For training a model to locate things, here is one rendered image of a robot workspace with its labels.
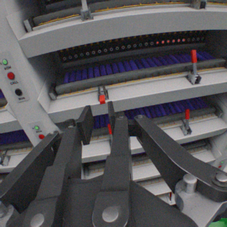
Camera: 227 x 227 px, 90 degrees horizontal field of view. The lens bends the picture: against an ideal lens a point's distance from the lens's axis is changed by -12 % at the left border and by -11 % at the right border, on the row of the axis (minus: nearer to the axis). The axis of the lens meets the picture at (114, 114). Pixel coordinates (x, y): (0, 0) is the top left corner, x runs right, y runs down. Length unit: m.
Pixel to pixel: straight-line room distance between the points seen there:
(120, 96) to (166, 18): 0.21
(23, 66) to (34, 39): 0.07
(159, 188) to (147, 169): 0.20
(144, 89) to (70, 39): 0.22
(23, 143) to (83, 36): 0.45
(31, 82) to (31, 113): 0.09
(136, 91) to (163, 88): 0.08
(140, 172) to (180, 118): 0.28
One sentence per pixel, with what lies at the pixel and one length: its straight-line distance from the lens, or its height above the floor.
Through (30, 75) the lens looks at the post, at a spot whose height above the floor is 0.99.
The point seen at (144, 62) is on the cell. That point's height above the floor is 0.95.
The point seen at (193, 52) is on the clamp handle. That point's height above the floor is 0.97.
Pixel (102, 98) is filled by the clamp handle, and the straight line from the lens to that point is 0.29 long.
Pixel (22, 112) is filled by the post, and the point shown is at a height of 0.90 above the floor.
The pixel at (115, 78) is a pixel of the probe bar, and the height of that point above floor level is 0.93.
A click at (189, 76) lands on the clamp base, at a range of 0.43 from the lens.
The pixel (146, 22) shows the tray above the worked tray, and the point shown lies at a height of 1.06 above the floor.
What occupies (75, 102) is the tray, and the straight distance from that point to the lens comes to 0.37.
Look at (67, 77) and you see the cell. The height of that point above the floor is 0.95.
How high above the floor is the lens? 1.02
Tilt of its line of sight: 30 degrees down
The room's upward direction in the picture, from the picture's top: 10 degrees counter-clockwise
